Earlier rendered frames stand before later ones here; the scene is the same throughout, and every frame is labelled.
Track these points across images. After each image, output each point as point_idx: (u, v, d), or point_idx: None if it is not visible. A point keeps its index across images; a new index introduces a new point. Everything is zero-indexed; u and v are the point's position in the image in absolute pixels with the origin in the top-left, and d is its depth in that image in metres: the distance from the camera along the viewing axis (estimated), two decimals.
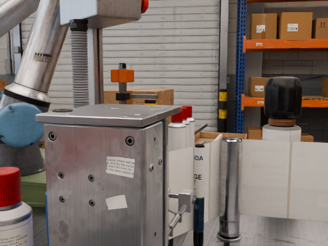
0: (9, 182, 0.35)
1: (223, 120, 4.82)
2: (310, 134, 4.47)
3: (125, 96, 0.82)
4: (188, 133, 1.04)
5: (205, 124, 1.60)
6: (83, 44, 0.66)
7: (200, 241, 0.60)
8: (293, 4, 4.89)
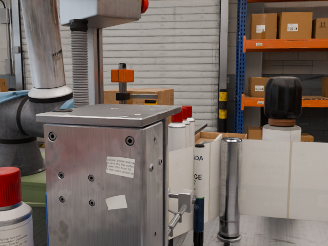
0: (9, 182, 0.35)
1: (223, 120, 4.82)
2: (310, 134, 4.47)
3: (125, 96, 0.82)
4: (188, 133, 1.04)
5: (205, 124, 1.60)
6: (83, 44, 0.66)
7: (200, 241, 0.60)
8: (293, 4, 4.89)
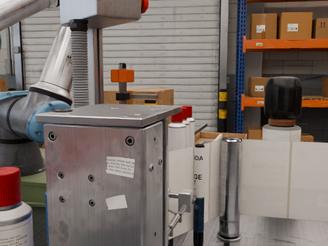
0: (9, 182, 0.35)
1: (223, 120, 4.82)
2: (310, 134, 4.47)
3: (125, 96, 0.82)
4: (188, 133, 1.04)
5: (205, 124, 1.60)
6: (83, 44, 0.66)
7: (200, 241, 0.60)
8: (293, 4, 4.89)
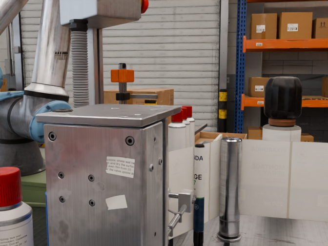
0: (9, 182, 0.35)
1: (223, 120, 4.82)
2: (310, 134, 4.47)
3: (125, 96, 0.82)
4: (188, 133, 1.04)
5: (205, 124, 1.60)
6: (83, 44, 0.66)
7: (200, 241, 0.60)
8: (293, 4, 4.89)
